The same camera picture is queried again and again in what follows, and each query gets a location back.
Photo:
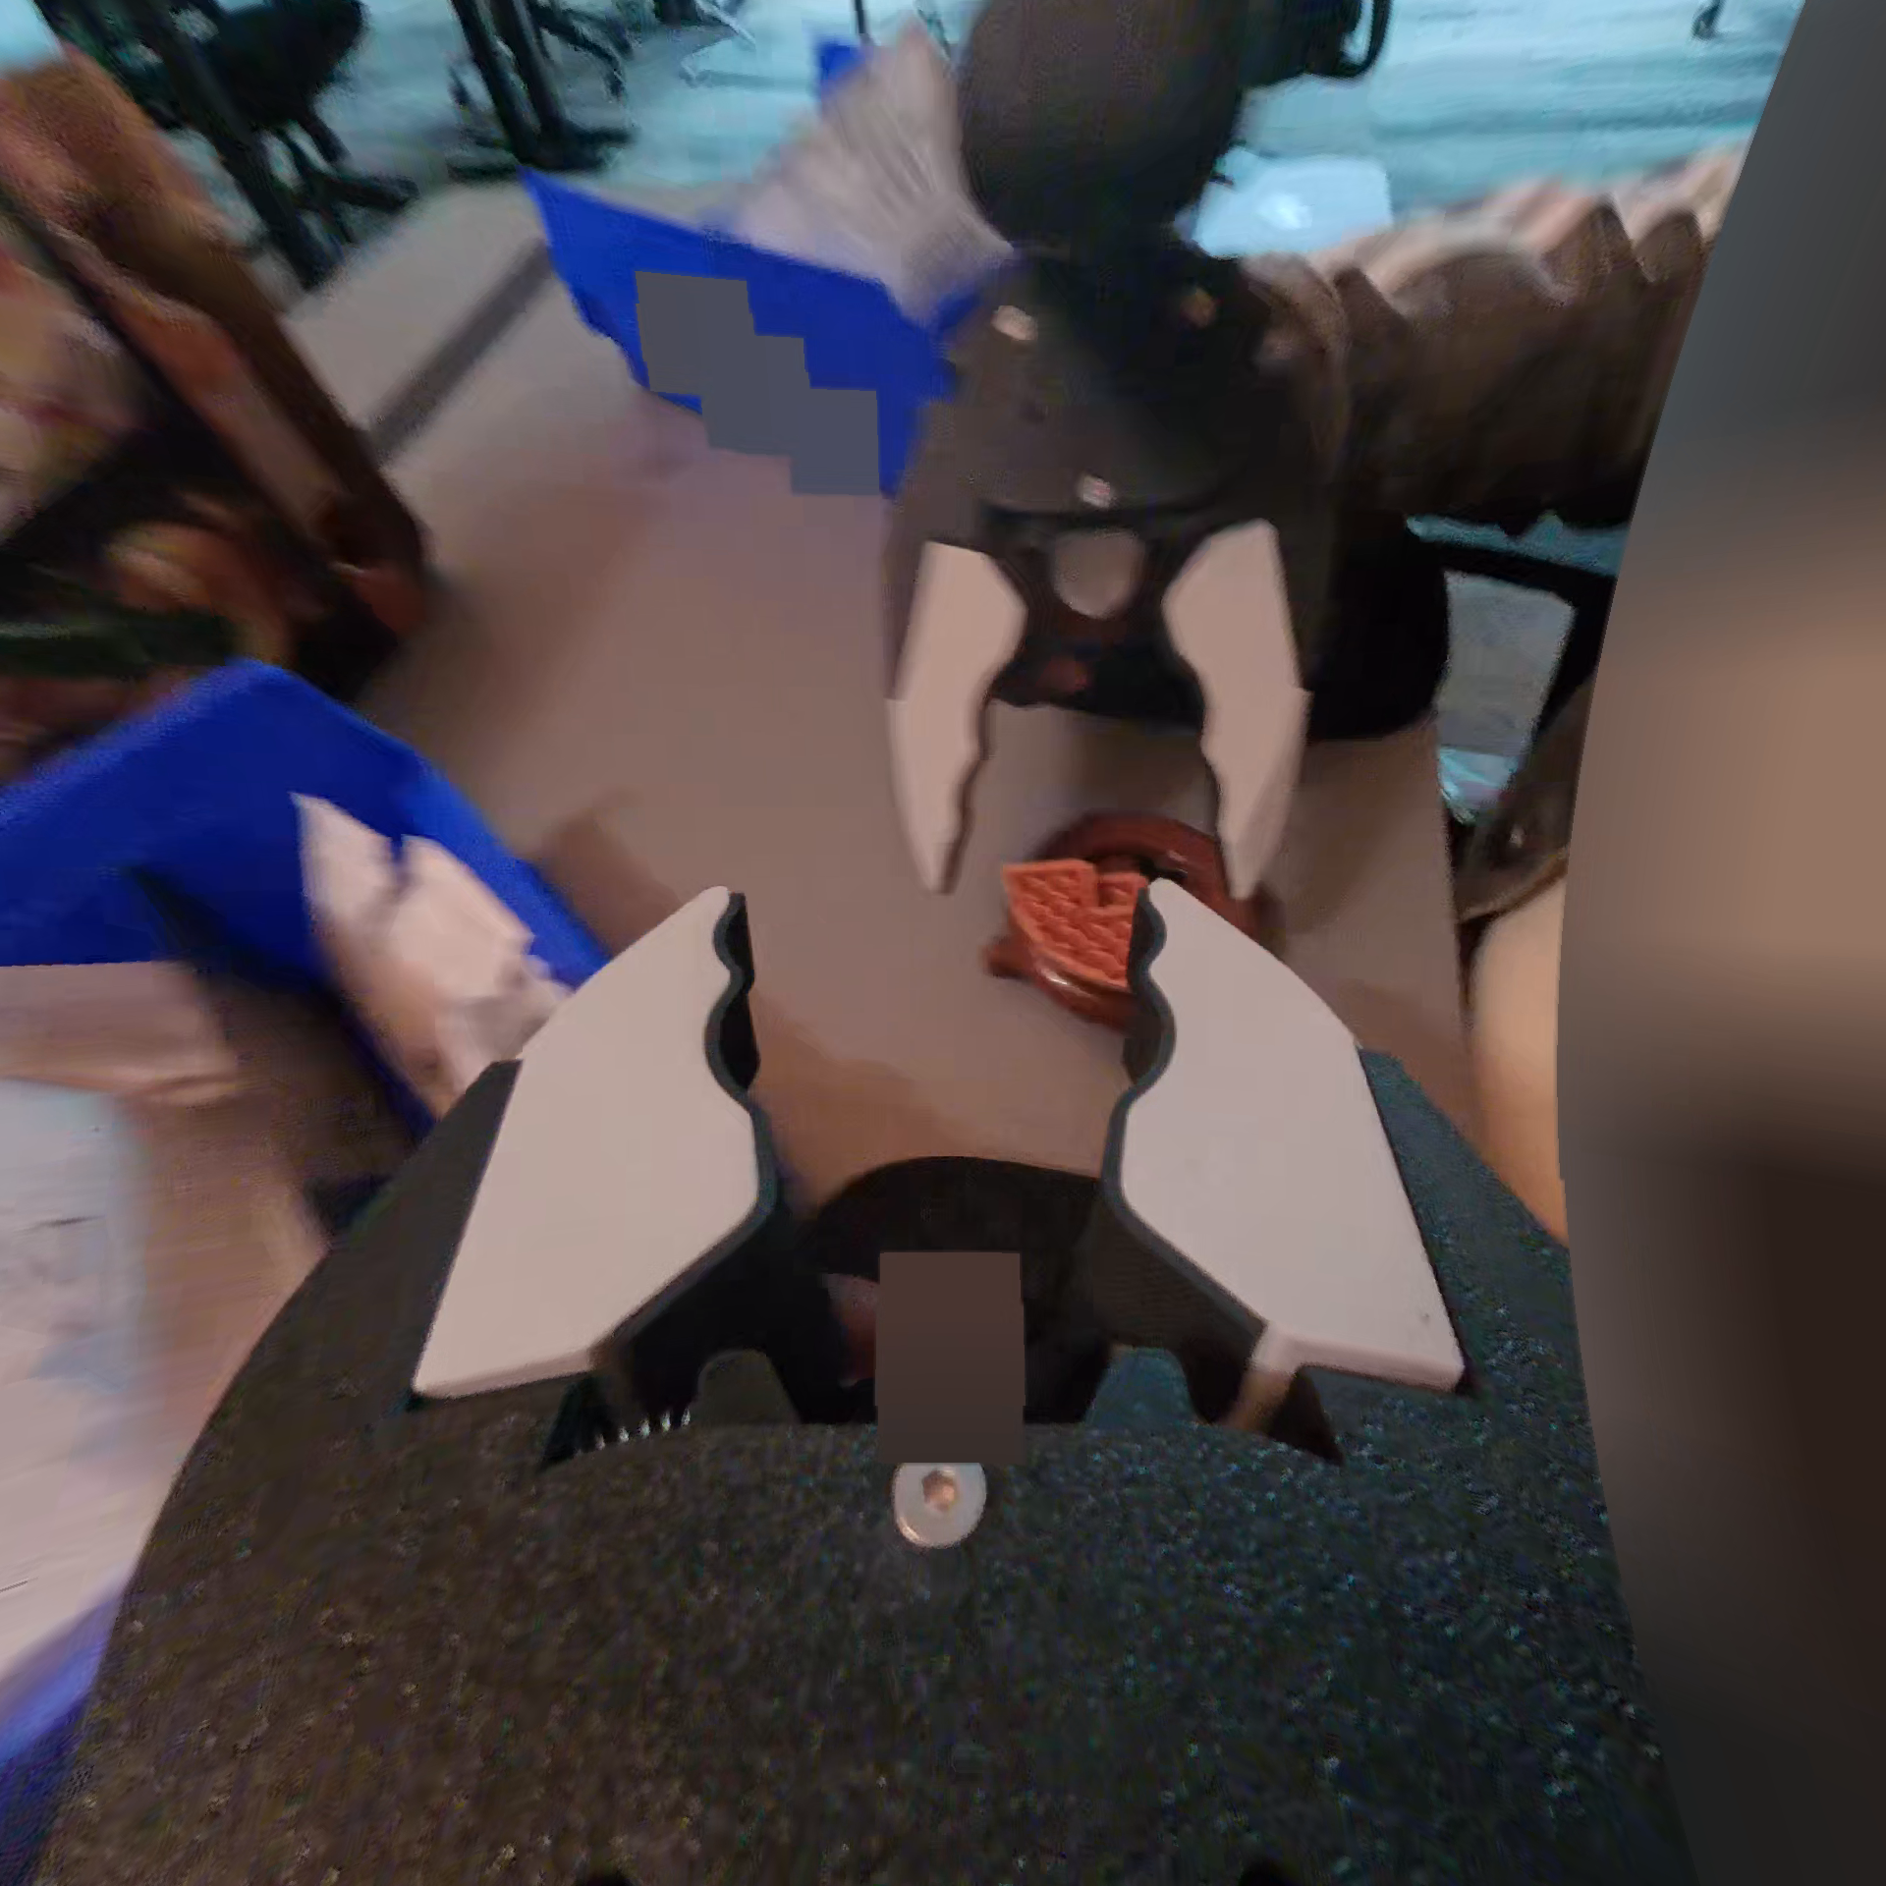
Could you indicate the dark brown printed box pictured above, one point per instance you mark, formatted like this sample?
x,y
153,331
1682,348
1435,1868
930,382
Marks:
x,y
178,443

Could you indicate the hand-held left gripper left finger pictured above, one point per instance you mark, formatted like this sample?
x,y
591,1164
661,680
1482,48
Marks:
x,y
605,1179

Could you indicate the black desk leg frame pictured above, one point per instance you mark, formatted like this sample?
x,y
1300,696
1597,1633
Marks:
x,y
515,87

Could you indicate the torn white paper bag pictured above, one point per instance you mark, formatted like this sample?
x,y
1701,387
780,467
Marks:
x,y
427,943

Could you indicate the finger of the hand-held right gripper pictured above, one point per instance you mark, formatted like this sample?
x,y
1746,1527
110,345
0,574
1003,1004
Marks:
x,y
1254,662
944,679

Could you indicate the blue bin with paper bags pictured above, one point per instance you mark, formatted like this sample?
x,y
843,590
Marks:
x,y
588,236

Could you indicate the blue bin with lego pieces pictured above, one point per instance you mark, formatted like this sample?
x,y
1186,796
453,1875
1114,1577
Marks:
x,y
178,796

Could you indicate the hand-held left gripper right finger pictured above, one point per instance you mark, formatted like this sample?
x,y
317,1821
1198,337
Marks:
x,y
1268,1164

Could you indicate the black background office chair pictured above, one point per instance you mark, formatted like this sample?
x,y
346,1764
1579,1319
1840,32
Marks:
x,y
279,43

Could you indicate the black quilted armrest pad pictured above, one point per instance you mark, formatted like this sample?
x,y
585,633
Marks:
x,y
1387,662

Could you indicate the person's beige shirt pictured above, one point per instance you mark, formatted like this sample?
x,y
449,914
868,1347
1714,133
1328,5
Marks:
x,y
1519,1061

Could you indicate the grey mesh office chair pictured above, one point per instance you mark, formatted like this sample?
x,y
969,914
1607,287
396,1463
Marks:
x,y
1533,560

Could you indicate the round brown orange lego build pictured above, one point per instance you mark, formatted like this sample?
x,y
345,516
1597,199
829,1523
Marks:
x,y
1070,914

